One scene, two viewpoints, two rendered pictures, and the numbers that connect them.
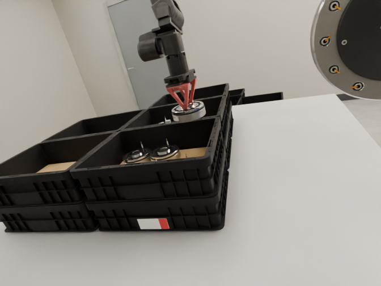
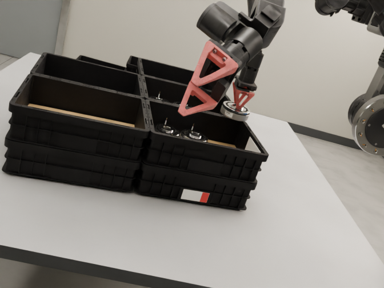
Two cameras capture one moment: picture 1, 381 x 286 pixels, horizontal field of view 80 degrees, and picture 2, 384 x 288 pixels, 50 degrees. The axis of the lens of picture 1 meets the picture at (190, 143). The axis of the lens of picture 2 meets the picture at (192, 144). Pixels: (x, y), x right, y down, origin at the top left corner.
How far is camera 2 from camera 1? 0.99 m
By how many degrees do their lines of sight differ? 31
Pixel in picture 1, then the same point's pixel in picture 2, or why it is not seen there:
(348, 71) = (364, 137)
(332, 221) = (308, 218)
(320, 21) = (364, 112)
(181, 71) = (252, 82)
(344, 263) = (319, 238)
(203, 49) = not seen: outside the picture
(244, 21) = not seen: outside the picture
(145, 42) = not seen: hidden behind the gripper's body
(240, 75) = (159, 42)
